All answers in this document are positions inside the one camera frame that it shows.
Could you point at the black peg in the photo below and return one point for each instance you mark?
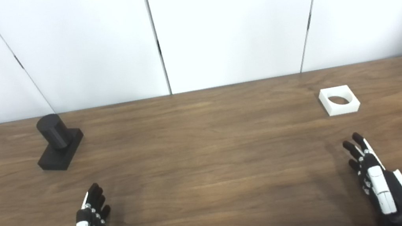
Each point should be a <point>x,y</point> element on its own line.
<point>53,131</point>

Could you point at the white square piece with hole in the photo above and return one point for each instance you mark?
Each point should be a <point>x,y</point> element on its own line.
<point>328,104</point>

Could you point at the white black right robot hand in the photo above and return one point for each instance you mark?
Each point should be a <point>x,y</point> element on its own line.
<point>379,186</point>

